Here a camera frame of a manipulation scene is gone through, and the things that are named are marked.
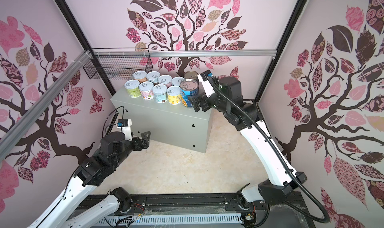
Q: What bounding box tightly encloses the red tomato can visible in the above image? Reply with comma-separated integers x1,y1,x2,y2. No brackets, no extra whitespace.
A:
184,71,199,81

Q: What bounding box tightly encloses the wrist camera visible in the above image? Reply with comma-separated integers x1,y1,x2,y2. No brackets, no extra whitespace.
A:
118,119,132,141
198,70,215,98

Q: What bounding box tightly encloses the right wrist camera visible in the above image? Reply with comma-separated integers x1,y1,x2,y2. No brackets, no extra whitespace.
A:
198,70,215,98

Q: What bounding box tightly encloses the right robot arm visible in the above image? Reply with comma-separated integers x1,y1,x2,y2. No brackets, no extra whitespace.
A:
189,72,331,228

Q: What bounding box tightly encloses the teal label coconut can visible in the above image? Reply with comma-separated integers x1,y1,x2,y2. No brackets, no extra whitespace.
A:
146,71,161,85

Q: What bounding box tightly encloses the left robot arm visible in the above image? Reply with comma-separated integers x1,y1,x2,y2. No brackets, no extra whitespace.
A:
30,132,151,228

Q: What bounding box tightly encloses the blue label tin can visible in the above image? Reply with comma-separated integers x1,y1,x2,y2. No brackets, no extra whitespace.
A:
180,79,199,108

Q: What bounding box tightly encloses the green label can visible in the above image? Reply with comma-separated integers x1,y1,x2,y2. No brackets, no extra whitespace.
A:
124,79,141,98

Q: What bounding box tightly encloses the pink label can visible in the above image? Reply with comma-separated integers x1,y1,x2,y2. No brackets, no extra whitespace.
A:
139,81,154,100
158,74,172,87

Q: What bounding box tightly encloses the left aluminium rail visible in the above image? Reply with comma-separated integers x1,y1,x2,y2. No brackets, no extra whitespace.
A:
1,50,92,161

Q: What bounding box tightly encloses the yellow label can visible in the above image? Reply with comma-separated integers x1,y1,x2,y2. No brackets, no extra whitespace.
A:
167,85,182,105

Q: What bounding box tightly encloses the black wire mesh basket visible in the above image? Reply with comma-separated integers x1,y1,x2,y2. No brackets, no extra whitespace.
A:
83,48,153,80

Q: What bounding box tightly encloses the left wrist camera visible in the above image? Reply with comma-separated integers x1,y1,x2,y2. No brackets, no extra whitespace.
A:
118,119,132,141

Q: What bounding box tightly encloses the white slotted cable duct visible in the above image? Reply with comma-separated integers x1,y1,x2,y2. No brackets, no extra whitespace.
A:
92,214,243,228

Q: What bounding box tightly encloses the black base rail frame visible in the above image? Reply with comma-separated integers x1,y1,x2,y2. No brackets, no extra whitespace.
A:
71,191,316,228

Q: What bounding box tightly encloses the grey metal cabinet box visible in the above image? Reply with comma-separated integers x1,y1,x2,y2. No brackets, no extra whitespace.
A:
111,88,213,153

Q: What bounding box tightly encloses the orange label can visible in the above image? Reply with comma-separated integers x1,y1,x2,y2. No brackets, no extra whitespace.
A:
132,70,148,83

